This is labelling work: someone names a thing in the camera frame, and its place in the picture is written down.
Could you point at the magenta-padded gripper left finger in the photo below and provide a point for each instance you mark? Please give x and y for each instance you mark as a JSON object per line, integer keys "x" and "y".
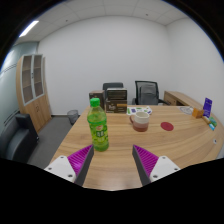
{"x": 73, "y": 164}

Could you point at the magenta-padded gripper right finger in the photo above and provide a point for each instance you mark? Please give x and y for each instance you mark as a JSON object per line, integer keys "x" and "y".
{"x": 151, "y": 165}

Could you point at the green drink bottle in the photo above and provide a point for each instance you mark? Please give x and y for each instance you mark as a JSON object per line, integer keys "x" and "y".
{"x": 98, "y": 128}

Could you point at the flat round red coaster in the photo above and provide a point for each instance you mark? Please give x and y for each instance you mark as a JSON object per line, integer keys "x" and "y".
{"x": 167, "y": 126}

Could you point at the white and brown mug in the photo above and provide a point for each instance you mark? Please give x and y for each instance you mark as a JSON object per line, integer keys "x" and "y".
{"x": 141, "y": 122}

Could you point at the mesh waste bin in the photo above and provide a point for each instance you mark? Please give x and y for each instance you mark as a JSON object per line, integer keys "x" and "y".
{"x": 72, "y": 116}

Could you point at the printed paper sheet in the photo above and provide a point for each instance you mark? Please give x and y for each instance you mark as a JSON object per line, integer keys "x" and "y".
{"x": 139, "y": 109}

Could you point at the black leather sofa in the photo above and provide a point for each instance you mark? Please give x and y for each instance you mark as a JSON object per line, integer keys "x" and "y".
{"x": 16, "y": 138}

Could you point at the brown printed cardboard box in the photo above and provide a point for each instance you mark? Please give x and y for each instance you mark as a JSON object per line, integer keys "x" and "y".
{"x": 116, "y": 106}

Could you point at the small orange box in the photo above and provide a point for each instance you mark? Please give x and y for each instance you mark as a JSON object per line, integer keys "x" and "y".
{"x": 198, "y": 112}

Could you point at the small blue packet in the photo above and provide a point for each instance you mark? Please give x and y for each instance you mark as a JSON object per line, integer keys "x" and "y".
{"x": 211, "y": 126}

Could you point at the black mesh office chair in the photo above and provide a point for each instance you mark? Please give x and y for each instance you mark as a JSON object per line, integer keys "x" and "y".
{"x": 146, "y": 93}

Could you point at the wooden side desk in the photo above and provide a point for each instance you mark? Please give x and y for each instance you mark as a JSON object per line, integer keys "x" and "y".
{"x": 180, "y": 98}

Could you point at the dark brown cardboard box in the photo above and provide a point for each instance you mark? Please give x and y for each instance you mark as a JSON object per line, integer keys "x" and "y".
{"x": 97, "y": 95}

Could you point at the purple standing card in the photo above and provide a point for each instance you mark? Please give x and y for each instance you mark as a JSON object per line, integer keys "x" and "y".
{"x": 207, "y": 107}

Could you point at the wooden shelf cabinet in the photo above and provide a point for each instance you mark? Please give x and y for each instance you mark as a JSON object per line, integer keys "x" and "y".
{"x": 32, "y": 90}

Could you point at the long ceiling light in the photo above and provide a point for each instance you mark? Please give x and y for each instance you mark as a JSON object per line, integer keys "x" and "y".
{"x": 29, "y": 28}

